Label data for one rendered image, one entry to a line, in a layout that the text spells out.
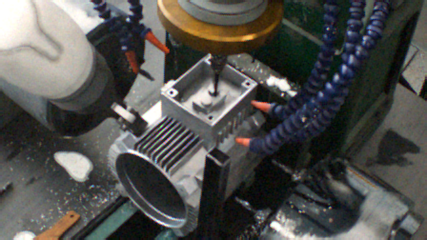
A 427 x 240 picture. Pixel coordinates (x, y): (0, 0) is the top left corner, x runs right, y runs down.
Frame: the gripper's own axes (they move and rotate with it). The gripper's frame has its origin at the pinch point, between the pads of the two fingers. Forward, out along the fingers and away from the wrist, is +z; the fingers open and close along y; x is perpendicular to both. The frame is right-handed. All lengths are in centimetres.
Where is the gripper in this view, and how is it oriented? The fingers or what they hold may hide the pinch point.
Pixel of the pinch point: (132, 122)
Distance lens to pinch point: 113.9
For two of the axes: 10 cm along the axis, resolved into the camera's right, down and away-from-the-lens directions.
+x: -5.9, 8.1, -0.5
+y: -7.5, -5.2, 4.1
